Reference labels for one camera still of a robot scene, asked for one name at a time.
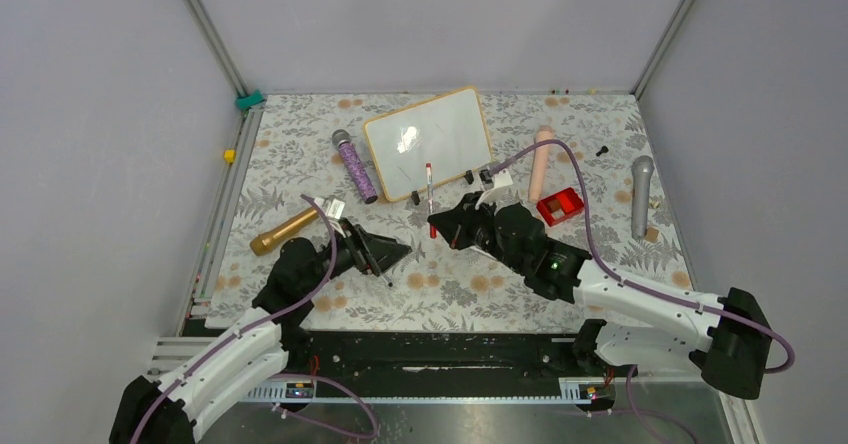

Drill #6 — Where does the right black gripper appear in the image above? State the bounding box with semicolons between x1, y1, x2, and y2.
430;191;527;275

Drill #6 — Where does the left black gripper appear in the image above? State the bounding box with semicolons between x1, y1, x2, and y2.
301;218;411;295

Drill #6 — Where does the red whiteboard marker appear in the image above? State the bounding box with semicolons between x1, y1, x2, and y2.
425;162;438;239

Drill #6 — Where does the yellow framed whiteboard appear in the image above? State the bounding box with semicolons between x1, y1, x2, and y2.
363;86;493;202

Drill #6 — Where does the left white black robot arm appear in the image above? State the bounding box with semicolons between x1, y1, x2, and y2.
108;219;411;443

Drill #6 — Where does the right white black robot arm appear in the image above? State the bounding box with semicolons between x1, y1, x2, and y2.
427;193;774;400

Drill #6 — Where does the red small box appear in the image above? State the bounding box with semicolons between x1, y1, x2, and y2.
536;187;585;227

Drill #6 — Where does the pink cylinder microphone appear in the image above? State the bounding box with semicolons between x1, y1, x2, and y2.
527;125;555;203

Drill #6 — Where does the gold microphone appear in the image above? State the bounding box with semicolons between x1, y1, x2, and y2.
249;207;318;256

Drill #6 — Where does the purple glitter microphone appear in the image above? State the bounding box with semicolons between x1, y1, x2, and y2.
331;129;378;204

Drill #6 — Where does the floral table mat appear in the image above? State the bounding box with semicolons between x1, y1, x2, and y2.
206;94;692;332

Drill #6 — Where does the yellow small cube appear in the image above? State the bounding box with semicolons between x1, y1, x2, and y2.
223;149;236;164

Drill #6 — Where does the silver microphone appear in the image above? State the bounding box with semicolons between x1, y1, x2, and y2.
631;155;655;240

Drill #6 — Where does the small wooden cube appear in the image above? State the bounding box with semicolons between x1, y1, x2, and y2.
644;227;660;243

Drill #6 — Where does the teal corner clamp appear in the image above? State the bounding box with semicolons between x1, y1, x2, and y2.
235;90;265;111

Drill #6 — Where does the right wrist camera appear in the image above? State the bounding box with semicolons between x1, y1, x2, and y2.
479;168;513;200

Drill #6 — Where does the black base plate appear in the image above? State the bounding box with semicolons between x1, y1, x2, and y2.
281;331;629;399

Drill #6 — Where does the white slotted cable duct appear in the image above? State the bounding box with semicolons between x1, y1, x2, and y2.
170;379;598;406

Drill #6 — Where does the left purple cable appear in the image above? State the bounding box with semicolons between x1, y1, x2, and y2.
129;194;382;444

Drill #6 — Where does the purple cable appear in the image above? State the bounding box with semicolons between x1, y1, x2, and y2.
486;138;796;444
129;194;382;444

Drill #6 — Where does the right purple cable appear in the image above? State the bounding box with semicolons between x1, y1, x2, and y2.
486;138;796;444

